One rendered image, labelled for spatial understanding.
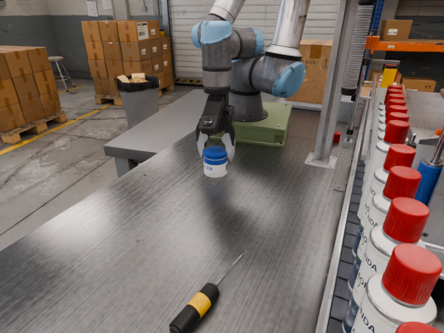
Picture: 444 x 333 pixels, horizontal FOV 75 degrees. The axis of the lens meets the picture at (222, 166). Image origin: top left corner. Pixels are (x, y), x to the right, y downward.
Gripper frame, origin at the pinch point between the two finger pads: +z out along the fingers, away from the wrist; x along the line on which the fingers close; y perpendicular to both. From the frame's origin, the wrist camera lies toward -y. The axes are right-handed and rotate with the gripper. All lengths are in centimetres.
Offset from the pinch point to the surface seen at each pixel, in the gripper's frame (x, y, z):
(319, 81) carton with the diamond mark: -28, 77, -8
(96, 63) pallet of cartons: 275, 298, 28
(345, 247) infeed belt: -33.3, -28.1, -0.2
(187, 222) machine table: -1.0, -23.9, 4.7
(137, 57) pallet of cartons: 209, 301, 18
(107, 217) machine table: 17.7, -27.5, 4.7
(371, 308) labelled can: -31, -53, -16
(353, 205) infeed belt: -35.8, -14.0, -0.2
